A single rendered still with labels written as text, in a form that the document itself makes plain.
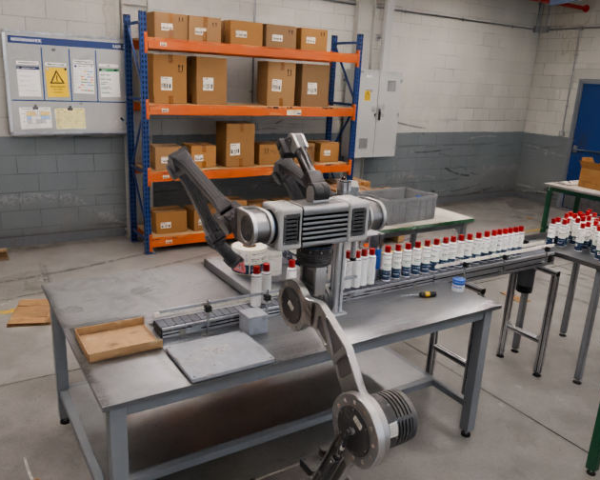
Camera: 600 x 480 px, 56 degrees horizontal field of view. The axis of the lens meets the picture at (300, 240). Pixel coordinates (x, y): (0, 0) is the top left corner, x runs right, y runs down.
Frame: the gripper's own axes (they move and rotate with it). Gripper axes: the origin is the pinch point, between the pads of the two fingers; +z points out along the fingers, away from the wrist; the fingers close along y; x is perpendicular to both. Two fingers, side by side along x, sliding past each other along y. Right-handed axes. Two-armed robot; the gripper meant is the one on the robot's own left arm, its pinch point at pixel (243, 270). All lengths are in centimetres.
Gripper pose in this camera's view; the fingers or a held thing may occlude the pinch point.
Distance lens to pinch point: 266.4
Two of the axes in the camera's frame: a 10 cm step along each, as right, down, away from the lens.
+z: 5.0, 6.5, 5.6
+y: -5.5, -2.6, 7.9
